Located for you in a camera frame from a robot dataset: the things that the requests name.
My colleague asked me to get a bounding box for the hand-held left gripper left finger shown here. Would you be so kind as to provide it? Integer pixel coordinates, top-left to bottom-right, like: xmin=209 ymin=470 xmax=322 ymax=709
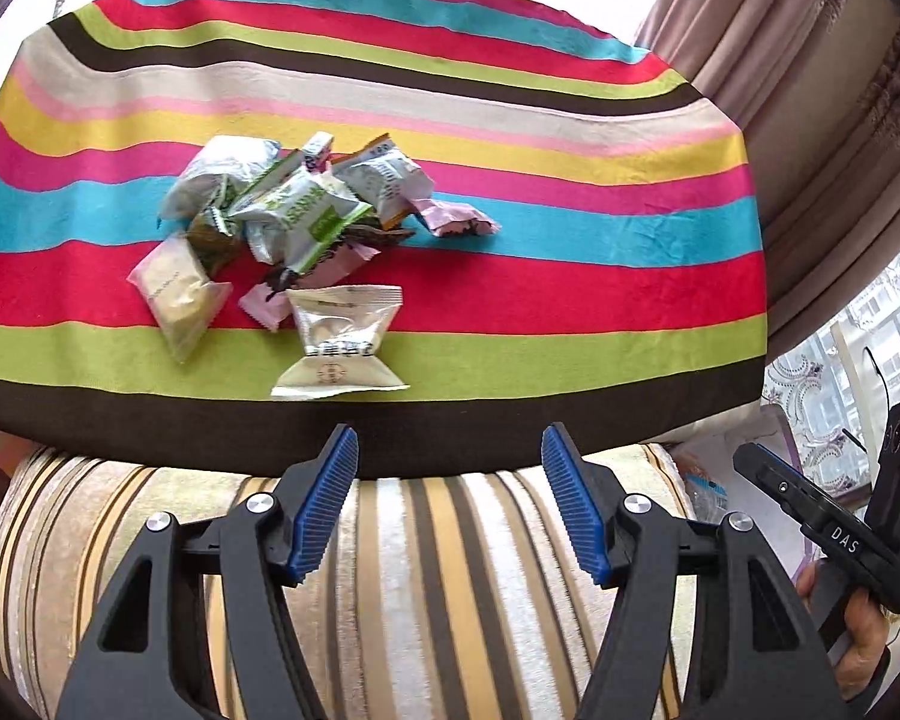
xmin=54 ymin=424 xmax=361 ymax=720

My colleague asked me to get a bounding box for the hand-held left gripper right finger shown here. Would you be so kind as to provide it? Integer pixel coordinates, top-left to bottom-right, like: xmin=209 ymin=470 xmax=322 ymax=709
xmin=540 ymin=422 xmax=848 ymax=720

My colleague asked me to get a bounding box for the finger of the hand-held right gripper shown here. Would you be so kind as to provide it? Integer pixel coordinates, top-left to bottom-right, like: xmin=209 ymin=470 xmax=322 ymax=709
xmin=733 ymin=442 xmax=835 ymax=532

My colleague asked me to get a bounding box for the white box with purple edge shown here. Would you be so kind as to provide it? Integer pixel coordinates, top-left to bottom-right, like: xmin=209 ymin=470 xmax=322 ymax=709
xmin=667 ymin=403 xmax=818 ymax=578

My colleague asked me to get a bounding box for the beige white snack packet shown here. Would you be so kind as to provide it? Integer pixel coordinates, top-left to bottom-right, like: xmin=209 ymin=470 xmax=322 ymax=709
xmin=270 ymin=283 xmax=411 ymax=400

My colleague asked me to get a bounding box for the plain pink snack packet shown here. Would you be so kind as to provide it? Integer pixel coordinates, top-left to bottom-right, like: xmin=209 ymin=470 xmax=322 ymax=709
xmin=238 ymin=281 xmax=297 ymax=332

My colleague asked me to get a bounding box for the pink packet with dark print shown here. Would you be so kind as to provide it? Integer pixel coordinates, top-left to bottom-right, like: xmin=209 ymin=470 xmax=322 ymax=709
xmin=412 ymin=197 xmax=502 ymax=239
xmin=266 ymin=229 xmax=380 ymax=293

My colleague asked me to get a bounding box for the clear packet with yellow cake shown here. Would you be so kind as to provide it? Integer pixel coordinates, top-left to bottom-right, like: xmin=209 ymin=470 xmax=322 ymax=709
xmin=126 ymin=235 xmax=233 ymax=365

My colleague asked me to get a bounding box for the dark brown snack packet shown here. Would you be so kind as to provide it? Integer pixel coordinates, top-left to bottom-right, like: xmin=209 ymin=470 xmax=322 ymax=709
xmin=356 ymin=214 xmax=417 ymax=250

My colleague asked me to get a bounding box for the olive green snack packet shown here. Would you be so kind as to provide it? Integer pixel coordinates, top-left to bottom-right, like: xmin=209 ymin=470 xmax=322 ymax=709
xmin=184 ymin=210 xmax=245 ymax=275

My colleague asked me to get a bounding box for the green white snack packet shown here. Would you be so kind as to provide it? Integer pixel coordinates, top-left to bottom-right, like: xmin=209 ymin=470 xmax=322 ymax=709
xmin=229 ymin=165 xmax=376 ymax=275

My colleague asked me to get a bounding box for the white packet with orange edge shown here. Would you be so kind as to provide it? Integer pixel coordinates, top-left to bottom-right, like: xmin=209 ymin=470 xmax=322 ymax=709
xmin=334 ymin=133 xmax=434 ymax=230

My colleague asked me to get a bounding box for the silvery white snack packet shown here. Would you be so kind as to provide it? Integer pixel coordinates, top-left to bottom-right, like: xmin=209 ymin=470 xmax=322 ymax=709
xmin=156 ymin=135 xmax=282 ymax=222

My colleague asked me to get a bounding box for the small purple print packet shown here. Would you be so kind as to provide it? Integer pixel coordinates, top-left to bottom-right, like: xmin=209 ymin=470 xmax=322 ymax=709
xmin=300 ymin=132 xmax=336 ymax=175

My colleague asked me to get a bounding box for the person's right hand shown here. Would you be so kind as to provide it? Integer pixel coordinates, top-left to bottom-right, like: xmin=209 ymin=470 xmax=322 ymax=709
xmin=795 ymin=561 xmax=892 ymax=689

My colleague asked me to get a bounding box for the white lace curtain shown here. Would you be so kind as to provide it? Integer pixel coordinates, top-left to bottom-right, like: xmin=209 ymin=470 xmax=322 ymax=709
xmin=763 ymin=225 xmax=900 ymax=488

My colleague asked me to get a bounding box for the striped velvet sofa cushion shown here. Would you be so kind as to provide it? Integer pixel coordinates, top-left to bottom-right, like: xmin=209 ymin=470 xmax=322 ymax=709
xmin=0 ymin=442 xmax=695 ymax=720

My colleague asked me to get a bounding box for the multicolour striped tablecloth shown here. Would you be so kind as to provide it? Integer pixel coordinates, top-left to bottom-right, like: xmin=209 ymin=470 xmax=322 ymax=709
xmin=0 ymin=0 xmax=767 ymax=479

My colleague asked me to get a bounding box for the beige curtain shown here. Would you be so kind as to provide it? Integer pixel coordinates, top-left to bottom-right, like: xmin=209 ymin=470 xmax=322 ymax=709
xmin=634 ymin=0 xmax=900 ymax=361

